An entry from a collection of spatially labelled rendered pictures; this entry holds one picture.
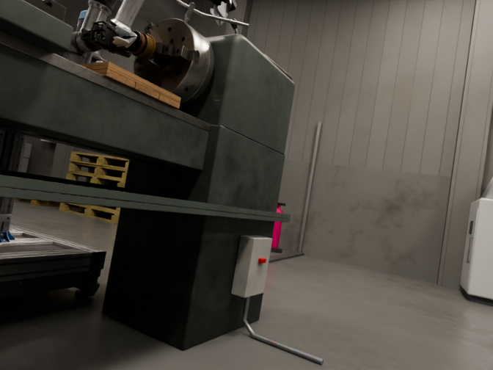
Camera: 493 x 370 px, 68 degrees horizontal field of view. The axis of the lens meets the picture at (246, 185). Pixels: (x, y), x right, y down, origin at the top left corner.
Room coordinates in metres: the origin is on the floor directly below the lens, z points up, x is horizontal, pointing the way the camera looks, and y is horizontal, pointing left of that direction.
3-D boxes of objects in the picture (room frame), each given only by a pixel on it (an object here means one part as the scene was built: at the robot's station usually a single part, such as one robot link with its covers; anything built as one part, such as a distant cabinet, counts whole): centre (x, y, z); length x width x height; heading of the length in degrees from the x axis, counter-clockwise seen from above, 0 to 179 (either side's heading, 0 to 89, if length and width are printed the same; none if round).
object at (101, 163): (5.77, 2.03, 0.46); 1.31 x 0.90 x 0.93; 65
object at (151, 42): (1.29, 0.45, 1.08); 0.09 x 0.09 x 0.09; 60
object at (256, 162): (1.77, 0.18, 0.43); 0.60 x 0.48 x 0.86; 149
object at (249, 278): (1.58, -0.23, 0.22); 0.42 x 0.18 x 0.44; 59
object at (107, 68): (1.20, 0.50, 0.89); 0.36 x 0.30 x 0.04; 59
